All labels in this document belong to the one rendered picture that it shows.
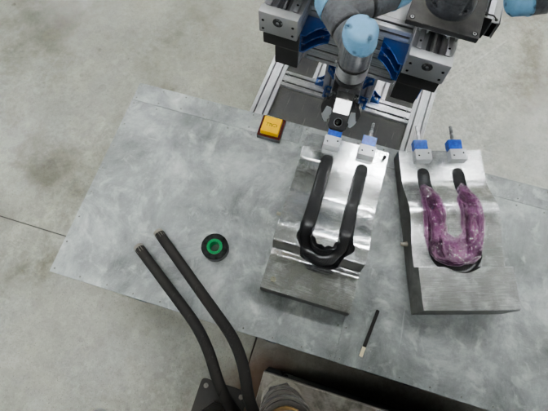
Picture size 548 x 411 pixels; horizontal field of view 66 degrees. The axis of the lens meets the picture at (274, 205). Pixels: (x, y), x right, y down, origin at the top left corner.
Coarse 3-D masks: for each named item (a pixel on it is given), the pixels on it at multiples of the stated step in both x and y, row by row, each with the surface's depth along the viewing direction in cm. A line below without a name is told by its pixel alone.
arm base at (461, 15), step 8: (432, 0) 128; (440, 0) 126; (448, 0) 124; (456, 0) 123; (464, 0) 123; (472, 0) 124; (432, 8) 129; (440, 8) 127; (448, 8) 126; (456, 8) 125; (464, 8) 127; (472, 8) 127; (440, 16) 129; (448, 16) 128; (456, 16) 127; (464, 16) 128
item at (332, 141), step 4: (328, 132) 132; (332, 132) 131; (336, 132) 131; (340, 132) 131; (328, 136) 130; (332, 136) 130; (336, 136) 131; (340, 136) 131; (324, 140) 129; (328, 140) 129; (332, 140) 129; (336, 140) 129; (340, 140) 129; (324, 144) 129; (328, 144) 129; (332, 144) 129; (336, 144) 129; (324, 148) 131; (328, 148) 130; (332, 148) 130; (336, 148) 129
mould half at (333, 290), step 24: (312, 144) 132; (312, 168) 129; (336, 168) 129; (384, 168) 129; (336, 192) 127; (288, 216) 120; (336, 216) 122; (360, 216) 124; (288, 240) 117; (336, 240) 117; (360, 240) 117; (288, 264) 122; (360, 264) 115; (264, 288) 120; (288, 288) 120; (312, 288) 120; (336, 288) 120; (336, 312) 122
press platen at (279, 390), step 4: (272, 388) 96; (276, 388) 95; (280, 388) 95; (284, 388) 95; (288, 388) 95; (292, 388) 95; (268, 392) 95; (272, 392) 94; (276, 392) 94; (280, 392) 94; (284, 392) 94; (288, 392) 94; (292, 392) 94; (296, 392) 94; (264, 396) 94; (268, 396) 94; (272, 396) 94; (300, 396) 94; (264, 400) 94; (304, 400) 94; (260, 408) 94
